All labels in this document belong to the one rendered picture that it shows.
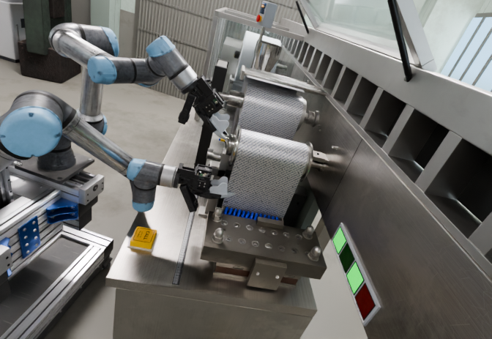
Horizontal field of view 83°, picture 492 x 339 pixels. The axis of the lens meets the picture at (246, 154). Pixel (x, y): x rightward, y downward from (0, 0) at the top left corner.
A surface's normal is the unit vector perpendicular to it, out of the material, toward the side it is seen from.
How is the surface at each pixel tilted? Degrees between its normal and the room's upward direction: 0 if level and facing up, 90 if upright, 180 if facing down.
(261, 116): 92
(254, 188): 90
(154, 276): 0
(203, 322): 90
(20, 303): 0
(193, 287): 0
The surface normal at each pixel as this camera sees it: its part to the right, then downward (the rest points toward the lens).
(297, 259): 0.25, -0.85
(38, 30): 0.10, 0.47
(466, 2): -0.19, 0.42
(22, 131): 0.54, 0.44
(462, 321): -0.97, -0.22
